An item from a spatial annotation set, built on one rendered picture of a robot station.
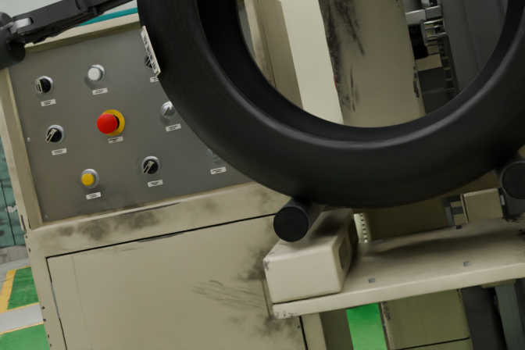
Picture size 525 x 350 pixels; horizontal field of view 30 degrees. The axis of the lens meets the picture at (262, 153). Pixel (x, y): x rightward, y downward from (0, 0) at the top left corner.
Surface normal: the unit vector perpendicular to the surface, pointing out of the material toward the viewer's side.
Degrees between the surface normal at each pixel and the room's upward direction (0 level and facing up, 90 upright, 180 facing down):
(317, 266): 90
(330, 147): 100
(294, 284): 90
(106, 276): 90
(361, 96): 90
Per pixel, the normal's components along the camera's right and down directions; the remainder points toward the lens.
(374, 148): -0.14, 0.27
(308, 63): 0.22, 0.00
